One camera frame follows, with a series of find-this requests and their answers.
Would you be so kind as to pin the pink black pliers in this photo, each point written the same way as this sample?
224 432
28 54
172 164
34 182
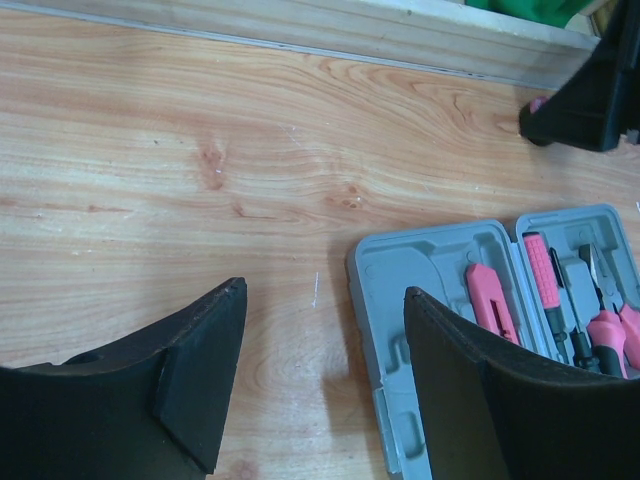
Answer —
606 331

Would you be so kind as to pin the wooden clothes rack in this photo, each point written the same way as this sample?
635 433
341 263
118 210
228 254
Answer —
439 36

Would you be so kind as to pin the pink black screwdriver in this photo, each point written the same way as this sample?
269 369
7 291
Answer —
583 355
548 291

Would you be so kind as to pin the green tank top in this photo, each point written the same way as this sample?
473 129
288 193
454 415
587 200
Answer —
556 13

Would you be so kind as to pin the pink black utility knife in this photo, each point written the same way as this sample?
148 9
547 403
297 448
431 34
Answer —
489 302

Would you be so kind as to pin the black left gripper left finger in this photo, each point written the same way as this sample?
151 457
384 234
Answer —
151 405

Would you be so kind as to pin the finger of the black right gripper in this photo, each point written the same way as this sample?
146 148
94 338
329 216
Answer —
599 104

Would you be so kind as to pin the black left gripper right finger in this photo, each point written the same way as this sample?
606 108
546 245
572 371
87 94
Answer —
493 410

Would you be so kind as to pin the grey plastic tool case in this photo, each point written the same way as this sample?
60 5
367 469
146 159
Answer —
382 267

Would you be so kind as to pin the red black tape roll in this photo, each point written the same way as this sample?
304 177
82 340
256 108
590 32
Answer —
535 104

